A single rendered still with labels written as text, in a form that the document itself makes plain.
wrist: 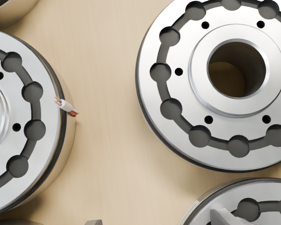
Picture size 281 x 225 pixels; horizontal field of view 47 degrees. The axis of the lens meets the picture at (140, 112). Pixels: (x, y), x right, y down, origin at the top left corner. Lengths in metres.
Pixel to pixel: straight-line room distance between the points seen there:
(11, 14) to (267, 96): 0.16
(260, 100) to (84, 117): 0.10
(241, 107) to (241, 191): 0.04
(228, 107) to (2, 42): 0.12
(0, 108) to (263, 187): 0.14
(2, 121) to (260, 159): 0.13
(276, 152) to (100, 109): 0.10
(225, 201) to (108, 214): 0.07
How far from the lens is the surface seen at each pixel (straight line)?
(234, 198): 0.17
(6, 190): 0.18
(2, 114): 0.17
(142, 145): 0.19
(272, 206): 0.18
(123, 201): 0.20
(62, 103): 0.16
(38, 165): 0.17
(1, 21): 0.22
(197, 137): 0.17
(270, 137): 0.18
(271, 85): 0.17
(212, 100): 0.16
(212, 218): 0.16
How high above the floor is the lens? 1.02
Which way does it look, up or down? 82 degrees down
